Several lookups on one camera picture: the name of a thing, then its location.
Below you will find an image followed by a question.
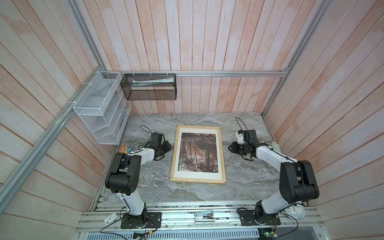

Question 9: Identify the black wire mesh basket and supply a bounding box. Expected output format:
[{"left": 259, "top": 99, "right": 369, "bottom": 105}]
[{"left": 121, "top": 73, "right": 178, "bottom": 101}]

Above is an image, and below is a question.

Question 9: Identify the grey stapler on rail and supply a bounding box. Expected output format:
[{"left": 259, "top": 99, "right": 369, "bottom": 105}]
[{"left": 194, "top": 210, "right": 215, "bottom": 222}]

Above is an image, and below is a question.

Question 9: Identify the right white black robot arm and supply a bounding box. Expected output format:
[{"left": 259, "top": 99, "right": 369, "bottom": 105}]
[{"left": 228, "top": 130, "right": 320, "bottom": 225}]

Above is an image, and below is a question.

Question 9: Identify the paper inside black basket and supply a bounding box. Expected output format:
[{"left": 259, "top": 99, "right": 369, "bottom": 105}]
[{"left": 132, "top": 77, "right": 175, "bottom": 87}]

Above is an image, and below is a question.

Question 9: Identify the white wire mesh shelf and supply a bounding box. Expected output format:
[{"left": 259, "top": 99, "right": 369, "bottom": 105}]
[{"left": 74, "top": 71, "right": 132, "bottom": 145}]

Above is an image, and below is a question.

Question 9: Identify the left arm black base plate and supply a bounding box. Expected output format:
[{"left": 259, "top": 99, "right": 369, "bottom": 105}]
[{"left": 121, "top": 212, "right": 162, "bottom": 229}]

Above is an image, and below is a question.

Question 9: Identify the white picture mat board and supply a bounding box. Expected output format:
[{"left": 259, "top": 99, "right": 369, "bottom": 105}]
[{"left": 173, "top": 128, "right": 223, "bottom": 181}]

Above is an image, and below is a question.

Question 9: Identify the autumn forest photo print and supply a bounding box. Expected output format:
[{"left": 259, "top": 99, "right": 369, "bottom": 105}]
[{"left": 178, "top": 133, "right": 219, "bottom": 173}]

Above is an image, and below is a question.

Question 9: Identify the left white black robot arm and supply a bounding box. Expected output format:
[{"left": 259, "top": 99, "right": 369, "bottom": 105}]
[{"left": 105, "top": 132, "right": 172, "bottom": 221}]

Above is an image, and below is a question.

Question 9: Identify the white round clock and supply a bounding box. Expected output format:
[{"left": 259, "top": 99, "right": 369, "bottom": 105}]
[{"left": 284, "top": 204, "right": 306, "bottom": 220}]

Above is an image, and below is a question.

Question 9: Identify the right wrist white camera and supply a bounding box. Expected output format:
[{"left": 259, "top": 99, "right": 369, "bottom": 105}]
[{"left": 236, "top": 130, "right": 245, "bottom": 145}]

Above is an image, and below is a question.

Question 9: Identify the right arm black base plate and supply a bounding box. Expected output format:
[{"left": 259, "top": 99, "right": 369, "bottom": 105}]
[{"left": 237, "top": 208, "right": 281, "bottom": 226}]

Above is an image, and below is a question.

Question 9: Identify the pack of coloured highlighters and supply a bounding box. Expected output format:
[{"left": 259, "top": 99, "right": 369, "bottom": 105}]
[{"left": 121, "top": 143, "right": 134, "bottom": 154}]

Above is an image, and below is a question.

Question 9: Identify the light wooden picture frame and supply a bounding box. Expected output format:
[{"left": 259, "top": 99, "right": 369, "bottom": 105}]
[{"left": 169, "top": 125, "right": 227, "bottom": 185}]

